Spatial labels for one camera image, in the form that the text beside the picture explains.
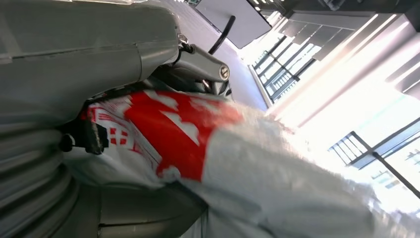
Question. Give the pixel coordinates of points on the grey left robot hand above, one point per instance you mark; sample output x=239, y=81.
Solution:
x=82, y=49

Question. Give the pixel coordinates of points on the white red-printed courier package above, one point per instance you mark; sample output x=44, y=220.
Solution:
x=262, y=170

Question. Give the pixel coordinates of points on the black curved tube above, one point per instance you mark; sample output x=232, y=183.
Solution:
x=224, y=33

